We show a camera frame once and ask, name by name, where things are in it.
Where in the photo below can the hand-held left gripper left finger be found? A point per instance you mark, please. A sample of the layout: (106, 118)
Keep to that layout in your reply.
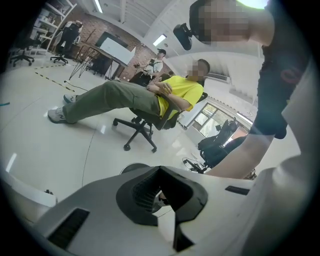
(100, 212)

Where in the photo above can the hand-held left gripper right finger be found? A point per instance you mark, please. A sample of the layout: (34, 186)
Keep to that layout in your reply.
(215, 205)

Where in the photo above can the person's right forearm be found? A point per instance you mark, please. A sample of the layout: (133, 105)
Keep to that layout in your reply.
(240, 155)

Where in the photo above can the black office chair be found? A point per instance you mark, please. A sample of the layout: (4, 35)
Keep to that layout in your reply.
(21, 53)
(60, 50)
(217, 147)
(172, 121)

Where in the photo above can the white table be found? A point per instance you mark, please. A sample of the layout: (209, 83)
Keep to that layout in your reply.
(27, 192)

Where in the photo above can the large window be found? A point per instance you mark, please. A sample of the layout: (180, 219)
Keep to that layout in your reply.
(212, 120)

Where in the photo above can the white air conditioner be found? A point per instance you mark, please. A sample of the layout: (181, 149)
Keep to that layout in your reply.
(217, 77)

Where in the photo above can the black yellow floor tape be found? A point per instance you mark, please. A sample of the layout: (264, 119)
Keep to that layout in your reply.
(53, 81)

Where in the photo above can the person's black shirt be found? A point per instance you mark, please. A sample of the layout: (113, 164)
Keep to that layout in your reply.
(277, 75)

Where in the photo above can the teal pen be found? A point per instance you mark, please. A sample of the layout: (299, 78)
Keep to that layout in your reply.
(4, 104)

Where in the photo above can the person's head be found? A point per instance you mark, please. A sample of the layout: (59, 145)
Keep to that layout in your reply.
(225, 22)

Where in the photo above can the white metal shelf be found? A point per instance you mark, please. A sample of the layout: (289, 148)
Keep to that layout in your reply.
(50, 23)

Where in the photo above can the black head camera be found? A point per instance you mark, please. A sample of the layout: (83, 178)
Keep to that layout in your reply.
(183, 37)

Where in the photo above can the black wall television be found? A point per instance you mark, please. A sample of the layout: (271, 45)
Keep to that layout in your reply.
(107, 37)

